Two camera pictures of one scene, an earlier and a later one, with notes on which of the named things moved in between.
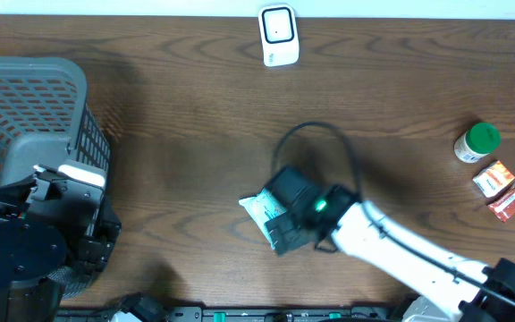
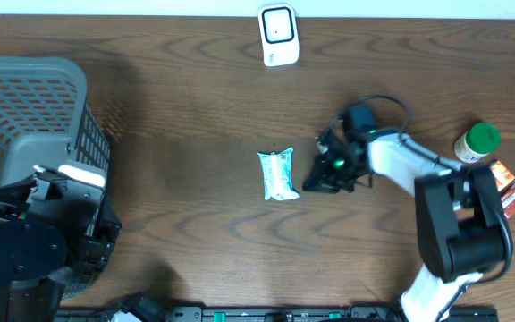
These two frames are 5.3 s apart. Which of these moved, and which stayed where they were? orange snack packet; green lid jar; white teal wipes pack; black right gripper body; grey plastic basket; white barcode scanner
Moved: white teal wipes pack; black right gripper body
Stayed: white barcode scanner; grey plastic basket; orange snack packet; green lid jar
